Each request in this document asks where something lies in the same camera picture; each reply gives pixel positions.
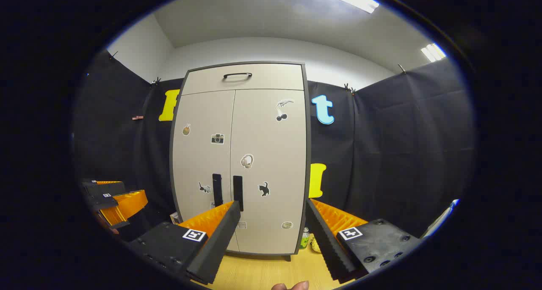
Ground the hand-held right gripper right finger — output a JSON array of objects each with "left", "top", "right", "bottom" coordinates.
[{"left": 305, "top": 198, "right": 424, "bottom": 284}]

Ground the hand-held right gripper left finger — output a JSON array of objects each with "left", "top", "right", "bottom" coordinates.
[{"left": 127, "top": 200, "right": 242, "bottom": 285}]

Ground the grey cabinet door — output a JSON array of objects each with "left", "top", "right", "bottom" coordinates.
[
  {"left": 171, "top": 90, "right": 236, "bottom": 253},
  {"left": 230, "top": 88, "right": 308, "bottom": 256}
]

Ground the grey double-door shoe cabinet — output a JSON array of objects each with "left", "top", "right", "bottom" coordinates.
[{"left": 169, "top": 61, "right": 312, "bottom": 262}]

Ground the grey cabinet drawer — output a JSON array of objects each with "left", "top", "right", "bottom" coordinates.
[{"left": 181, "top": 63, "right": 306, "bottom": 97}]

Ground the white bag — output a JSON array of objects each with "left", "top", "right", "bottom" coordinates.
[{"left": 421, "top": 199, "right": 460, "bottom": 240}]

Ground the black backdrop cloth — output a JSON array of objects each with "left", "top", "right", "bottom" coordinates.
[{"left": 74, "top": 49, "right": 475, "bottom": 240}]

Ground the small ceiling light panel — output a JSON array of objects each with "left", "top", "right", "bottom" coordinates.
[{"left": 420, "top": 43, "right": 447, "bottom": 63}]

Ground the black left door handle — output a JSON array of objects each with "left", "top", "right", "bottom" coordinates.
[{"left": 212, "top": 173, "right": 224, "bottom": 208}]

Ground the black door handle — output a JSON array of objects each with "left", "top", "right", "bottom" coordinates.
[
  {"left": 232, "top": 175, "right": 244, "bottom": 212},
  {"left": 212, "top": 173, "right": 224, "bottom": 208}
]

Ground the black right door handle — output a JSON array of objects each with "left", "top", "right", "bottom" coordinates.
[{"left": 232, "top": 175, "right": 244, "bottom": 212}]

